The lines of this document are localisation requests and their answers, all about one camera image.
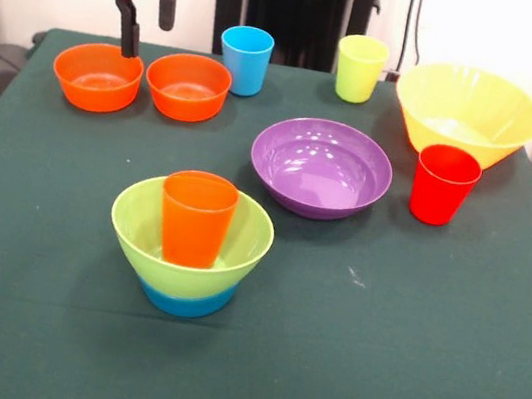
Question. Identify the orange cup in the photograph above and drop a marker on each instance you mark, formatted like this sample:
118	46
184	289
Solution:
197	219

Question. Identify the lime green cup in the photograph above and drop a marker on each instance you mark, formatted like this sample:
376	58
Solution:
359	72

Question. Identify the purple bowl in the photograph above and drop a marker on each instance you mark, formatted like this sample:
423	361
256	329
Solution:
321	168

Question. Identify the green bowl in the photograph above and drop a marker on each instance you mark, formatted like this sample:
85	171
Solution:
248	247

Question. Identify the blue bowl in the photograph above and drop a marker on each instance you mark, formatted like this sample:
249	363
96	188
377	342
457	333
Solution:
183	305

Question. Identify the orange bowl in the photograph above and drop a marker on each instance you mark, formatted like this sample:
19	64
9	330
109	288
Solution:
187	91
97	76

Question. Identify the blue cup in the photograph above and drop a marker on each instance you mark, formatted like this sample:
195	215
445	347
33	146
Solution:
245	59

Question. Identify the large yellow bowl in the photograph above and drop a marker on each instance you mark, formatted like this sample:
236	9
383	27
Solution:
467	110

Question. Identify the red cup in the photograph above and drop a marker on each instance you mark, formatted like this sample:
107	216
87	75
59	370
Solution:
442	187

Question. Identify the dark green tablecloth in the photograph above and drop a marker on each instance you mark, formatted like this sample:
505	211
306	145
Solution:
238	372

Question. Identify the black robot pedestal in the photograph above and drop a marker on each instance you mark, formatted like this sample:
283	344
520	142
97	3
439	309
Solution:
302	3

